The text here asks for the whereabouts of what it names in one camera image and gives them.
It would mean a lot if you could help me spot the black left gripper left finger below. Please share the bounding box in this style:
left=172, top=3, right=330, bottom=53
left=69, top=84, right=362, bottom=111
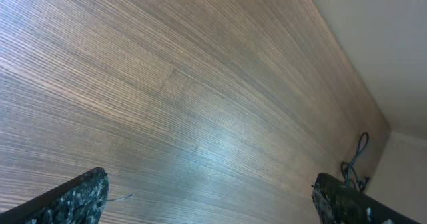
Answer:
left=1, top=167, right=109, bottom=224

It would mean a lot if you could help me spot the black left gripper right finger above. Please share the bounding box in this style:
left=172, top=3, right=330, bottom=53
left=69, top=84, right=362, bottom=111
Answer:
left=312, top=173, right=418, bottom=224

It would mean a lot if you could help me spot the black cable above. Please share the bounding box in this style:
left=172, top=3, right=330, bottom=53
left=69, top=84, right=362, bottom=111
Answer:
left=340, top=131, right=370, bottom=193

